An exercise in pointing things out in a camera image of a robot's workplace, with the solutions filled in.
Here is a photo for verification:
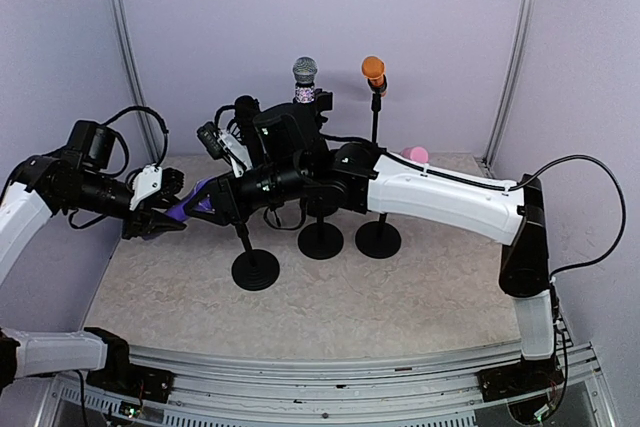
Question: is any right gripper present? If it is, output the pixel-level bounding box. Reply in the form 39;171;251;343
181;158;307;227

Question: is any purple microphone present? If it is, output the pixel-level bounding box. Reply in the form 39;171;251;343
165;178;215;222

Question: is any black stand of purple microphone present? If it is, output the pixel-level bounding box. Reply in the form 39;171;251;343
231;223;280;291

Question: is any black stand of teal microphone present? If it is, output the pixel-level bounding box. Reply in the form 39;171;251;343
297;216;344;260

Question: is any black stand of pink microphone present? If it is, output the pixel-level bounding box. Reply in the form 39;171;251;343
355;213;402;259

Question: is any pink microphone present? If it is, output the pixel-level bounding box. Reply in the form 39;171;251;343
401;146;429;164

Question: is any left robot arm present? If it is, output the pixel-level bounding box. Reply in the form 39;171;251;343
1;120;185;400

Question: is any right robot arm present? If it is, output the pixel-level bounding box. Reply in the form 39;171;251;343
185;97;568;401

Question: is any black stand of rhinestone microphone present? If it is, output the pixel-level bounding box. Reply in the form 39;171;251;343
312;88;333;127

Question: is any rhinestone silver microphone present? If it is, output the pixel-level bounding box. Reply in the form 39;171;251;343
292;56;318;104

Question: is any black stand of orange microphone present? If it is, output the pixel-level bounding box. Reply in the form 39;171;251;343
371;87;382;144

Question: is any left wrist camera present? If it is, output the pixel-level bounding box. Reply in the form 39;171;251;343
129;165;162;211

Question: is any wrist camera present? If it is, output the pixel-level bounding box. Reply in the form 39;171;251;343
129;165;162;211
196;121;252;172

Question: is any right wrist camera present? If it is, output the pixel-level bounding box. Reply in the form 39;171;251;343
196;121;252;172

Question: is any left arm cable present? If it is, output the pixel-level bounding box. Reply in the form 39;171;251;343
102;105;171;168

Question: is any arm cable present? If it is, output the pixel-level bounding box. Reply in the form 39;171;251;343
502;155;627;278
102;105;171;168

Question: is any black microphone orange ring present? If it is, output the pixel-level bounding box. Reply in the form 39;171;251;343
233;94;266;168

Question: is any front aluminium rail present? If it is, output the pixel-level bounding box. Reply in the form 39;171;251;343
29;339;621;427

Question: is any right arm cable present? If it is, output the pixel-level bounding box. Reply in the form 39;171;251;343
502;155;627;278

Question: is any right aluminium frame post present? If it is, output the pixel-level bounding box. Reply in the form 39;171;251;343
482;0;536;171

